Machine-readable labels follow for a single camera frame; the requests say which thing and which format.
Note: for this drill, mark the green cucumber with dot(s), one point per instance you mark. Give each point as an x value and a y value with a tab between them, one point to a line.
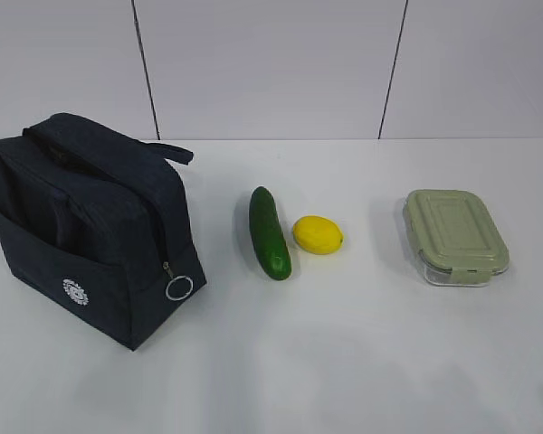
268	241

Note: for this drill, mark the dark navy lunch bag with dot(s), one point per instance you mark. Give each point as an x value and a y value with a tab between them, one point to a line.
98	222

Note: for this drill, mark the yellow lemon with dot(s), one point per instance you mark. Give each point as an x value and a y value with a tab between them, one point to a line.
317	235

